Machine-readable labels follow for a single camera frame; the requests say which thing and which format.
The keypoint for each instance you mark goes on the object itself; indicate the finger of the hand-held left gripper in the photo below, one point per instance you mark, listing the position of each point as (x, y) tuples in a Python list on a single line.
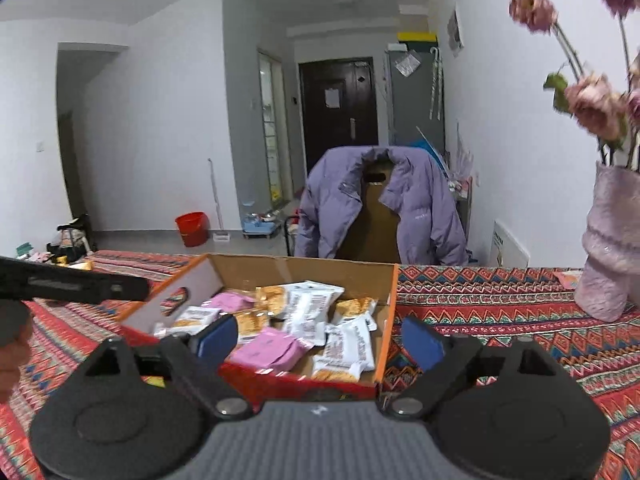
[(75, 282)]

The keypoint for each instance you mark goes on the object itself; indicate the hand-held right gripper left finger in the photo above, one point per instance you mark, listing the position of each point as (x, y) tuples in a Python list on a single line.
[(218, 336)]

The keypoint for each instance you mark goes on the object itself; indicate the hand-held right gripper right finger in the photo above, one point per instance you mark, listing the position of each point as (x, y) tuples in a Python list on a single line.
[(422, 341)]

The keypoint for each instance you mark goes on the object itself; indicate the pink snack packet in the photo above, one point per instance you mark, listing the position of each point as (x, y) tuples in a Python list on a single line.
[(265, 352), (232, 302)]

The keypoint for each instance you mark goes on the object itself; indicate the orange cardboard box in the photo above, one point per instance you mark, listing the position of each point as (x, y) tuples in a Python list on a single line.
[(250, 267)]

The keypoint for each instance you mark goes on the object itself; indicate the pile of white snack packets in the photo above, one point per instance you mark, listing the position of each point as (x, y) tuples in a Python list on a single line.
[(310, 310)]

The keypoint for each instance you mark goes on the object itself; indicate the person's left hand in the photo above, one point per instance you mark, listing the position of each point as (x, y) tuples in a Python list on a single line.
[(10, 365)]

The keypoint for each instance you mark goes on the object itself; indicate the red patterned tablecloth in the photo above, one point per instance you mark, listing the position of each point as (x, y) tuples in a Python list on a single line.
[(500, 300)]

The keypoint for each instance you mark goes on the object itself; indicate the white mop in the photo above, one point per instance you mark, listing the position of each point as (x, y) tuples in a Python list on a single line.
[(220, 236)]

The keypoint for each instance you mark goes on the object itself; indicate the red bucket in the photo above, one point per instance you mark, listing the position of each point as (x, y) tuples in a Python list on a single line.
[(192, 230)]

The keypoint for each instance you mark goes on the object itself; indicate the blue basket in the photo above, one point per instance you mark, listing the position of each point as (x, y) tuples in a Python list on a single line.
[(260, 225)]

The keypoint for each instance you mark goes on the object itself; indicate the brown chair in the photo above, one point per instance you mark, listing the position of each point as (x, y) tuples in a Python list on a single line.
[(370, 225)]

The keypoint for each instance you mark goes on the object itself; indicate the pink paper scrap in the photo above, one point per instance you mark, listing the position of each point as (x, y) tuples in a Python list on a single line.
[(569, 280)]

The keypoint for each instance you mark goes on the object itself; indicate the purple puffer jacket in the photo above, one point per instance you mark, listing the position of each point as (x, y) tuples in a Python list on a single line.
[(330, 200)]

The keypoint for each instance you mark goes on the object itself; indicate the pale pink plastic bag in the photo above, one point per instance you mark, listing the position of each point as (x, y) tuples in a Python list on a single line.
[(460, 157)]

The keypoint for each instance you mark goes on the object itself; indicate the pink ribbed vase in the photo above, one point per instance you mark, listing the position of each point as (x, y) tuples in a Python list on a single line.
[(610, 255)]

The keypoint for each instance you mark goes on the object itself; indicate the white framed glass door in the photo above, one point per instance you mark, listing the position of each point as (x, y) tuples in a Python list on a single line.
[(272, 130)]

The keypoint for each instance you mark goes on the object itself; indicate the dark wooden door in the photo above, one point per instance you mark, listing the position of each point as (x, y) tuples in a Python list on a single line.
[(320, 135)]

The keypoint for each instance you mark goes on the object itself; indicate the grey fridge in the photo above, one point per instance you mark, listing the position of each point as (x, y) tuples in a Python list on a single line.
[(412, 105)]

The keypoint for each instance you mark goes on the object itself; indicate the white hanging umbrella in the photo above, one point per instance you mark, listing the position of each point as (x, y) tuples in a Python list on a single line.
[(437, 85)]

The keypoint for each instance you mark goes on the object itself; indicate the white door notice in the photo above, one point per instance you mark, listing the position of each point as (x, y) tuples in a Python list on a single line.
[(332, 98)]

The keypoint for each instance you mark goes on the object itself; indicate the clear plastic bag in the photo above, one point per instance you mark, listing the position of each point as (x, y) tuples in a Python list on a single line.
[(406, 65)]

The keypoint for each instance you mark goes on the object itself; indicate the bunch of dried pink roses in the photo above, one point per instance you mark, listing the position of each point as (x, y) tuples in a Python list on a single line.
[(592, 102)]

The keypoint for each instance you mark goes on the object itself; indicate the yellow box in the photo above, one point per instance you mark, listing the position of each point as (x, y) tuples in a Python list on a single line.
[(417, 37)]

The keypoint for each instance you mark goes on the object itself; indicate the wall fuse panel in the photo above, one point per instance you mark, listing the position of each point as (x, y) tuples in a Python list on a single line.
[(455, 30)]

